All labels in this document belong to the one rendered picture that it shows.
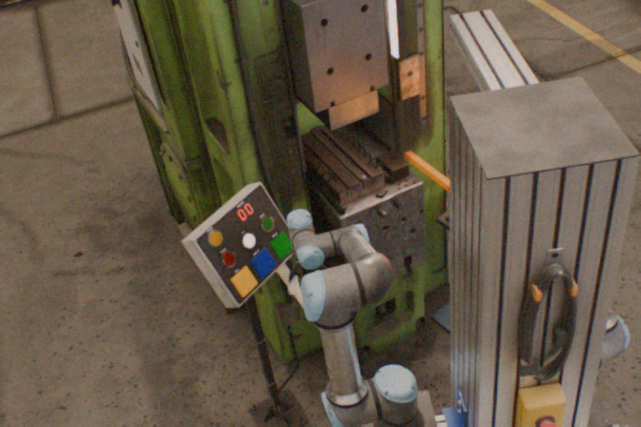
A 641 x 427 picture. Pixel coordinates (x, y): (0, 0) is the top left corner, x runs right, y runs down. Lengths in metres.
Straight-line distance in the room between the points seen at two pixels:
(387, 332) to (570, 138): 2.26
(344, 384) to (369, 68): 1.12
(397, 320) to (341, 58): 1.39
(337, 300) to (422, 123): 1.40
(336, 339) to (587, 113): 0.91
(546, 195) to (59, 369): 3.01
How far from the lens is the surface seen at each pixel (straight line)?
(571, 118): 1.34
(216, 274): 2.47
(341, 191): 2.85
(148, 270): 4.19
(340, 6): 2.47
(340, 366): 2.01
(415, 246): 3.16
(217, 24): 2.46
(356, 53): 2.57
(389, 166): 2.94
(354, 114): 2.68
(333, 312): 1.85
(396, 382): 2.14
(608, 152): 1.27
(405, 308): 3.47
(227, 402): 3.49
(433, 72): 3.01
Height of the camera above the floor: 2.78
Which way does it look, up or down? 39 degrees down
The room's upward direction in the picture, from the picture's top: 8 degrees counter-clockwise
